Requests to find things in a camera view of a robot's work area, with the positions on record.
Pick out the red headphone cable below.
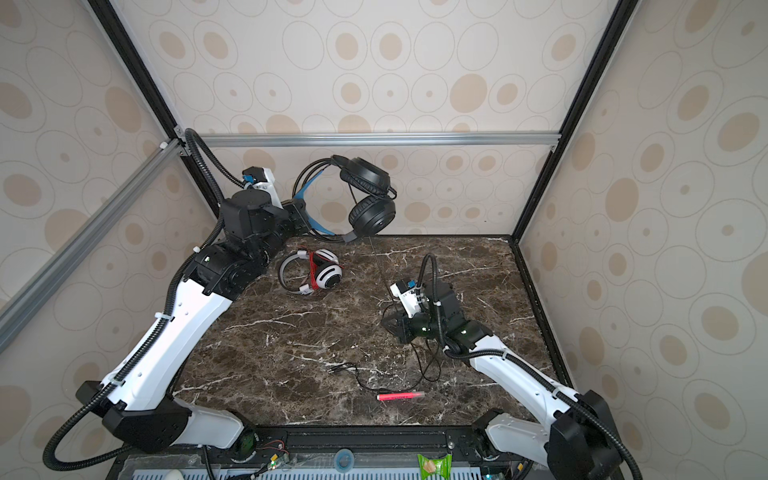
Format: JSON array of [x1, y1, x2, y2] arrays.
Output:
[[305, 250, 325, 290]]

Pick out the white black headphones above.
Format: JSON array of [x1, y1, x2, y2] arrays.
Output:
[[277, 248, 343, 295]]

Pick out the black blue headphones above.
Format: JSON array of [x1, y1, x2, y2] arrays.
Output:
[[292, 154, 398, 244]]

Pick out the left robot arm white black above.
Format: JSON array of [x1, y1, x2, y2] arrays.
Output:
[[42, 128, 308, 471]]

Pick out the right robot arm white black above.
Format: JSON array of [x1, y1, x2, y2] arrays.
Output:
[[381, 254, 643, 479]]

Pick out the pink marker pen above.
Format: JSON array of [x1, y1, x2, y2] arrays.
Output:
[[376, 391, 425, 402]]

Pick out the green snack packet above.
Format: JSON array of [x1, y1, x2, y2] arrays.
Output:
[[417, 454, 453, 480]]

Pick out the blue tape roll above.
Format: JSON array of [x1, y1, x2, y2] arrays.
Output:
[[333, 449, 355, 474]]

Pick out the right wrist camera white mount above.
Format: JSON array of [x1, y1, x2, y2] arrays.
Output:
[[390, 280, 427, 318]]

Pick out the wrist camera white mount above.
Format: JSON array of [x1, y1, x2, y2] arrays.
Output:
[[242, 166, 282, 208], [390, 280, 427, 318]]

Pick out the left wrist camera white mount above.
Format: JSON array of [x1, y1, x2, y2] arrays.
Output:
[[242, 166, 282, 208]]

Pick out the aluminium back rail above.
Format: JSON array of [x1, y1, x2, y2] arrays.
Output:
[[201, 131, 561, 148]]

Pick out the aluminium rail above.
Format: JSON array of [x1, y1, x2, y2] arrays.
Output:
[[1, 139, 181, 350], [201, 131, 561, 148]]

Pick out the black corner frame post left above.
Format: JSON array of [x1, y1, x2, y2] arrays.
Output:
[[85, 0, 224, 246]]

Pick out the black corner frame post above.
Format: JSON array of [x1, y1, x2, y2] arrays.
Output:
[[85, 0, 224, 246], [510, 0, 639, 246]]

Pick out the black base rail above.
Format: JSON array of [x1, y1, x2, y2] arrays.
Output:
[[107, 425, 534, 479]]

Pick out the aluminium left rail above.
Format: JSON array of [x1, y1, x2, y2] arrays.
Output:
[[1, 139, 181, 350]]

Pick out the black corner frame post right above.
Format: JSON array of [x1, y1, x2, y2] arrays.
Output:
[[510, 0, 639, 246]]

